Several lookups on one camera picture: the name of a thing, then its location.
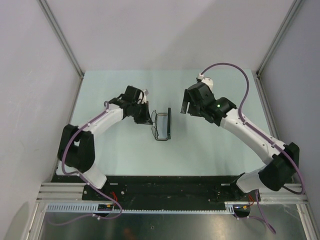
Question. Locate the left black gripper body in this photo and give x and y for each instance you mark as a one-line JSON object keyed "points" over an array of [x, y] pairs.
{"points": [[140, 111]]}

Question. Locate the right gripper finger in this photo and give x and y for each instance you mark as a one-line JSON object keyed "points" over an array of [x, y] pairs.
{"points": [[184, 107], [186, 97]]}

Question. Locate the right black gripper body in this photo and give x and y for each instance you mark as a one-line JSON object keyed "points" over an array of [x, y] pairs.
{"points": [[196, 110]]}

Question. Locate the thin-framed sunglasses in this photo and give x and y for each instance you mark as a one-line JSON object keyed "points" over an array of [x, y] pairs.
{"points": [[154, 128]]}

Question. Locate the light blue cleaning cloth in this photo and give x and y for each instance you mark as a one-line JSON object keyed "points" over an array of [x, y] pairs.
{"points": [[162, 126]]}

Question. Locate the black glasses case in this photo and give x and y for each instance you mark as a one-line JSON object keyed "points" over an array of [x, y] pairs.
{"points": [[169, 114]]}

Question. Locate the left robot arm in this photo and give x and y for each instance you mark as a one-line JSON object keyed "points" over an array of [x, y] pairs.
{"points": [[77, 148]]}

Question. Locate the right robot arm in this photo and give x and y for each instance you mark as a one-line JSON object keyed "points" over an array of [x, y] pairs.
{"points": [[280, 159]]}

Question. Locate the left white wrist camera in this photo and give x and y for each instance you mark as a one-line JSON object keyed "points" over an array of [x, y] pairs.
{"points": [[143, 96]]}

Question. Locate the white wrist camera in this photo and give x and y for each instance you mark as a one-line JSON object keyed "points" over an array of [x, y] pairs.
{"points": [[143, 96], [206, 80]]}

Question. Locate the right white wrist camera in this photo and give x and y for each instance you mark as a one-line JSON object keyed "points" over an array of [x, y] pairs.
{"points": [[206, 80]]}

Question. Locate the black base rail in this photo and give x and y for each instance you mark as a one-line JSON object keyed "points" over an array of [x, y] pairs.
{"points": [[174, 193]]}

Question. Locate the left aluminium frame post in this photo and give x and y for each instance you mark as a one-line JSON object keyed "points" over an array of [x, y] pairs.
{"points": [[55, 26]]}

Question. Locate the aluminium frame post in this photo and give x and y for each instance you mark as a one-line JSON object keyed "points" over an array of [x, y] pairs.
{"points": [[280, 34], [55, 26]]}

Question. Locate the right aluminium frame post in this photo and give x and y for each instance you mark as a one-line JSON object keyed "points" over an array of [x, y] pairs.
{"points": [[280, 34]]}

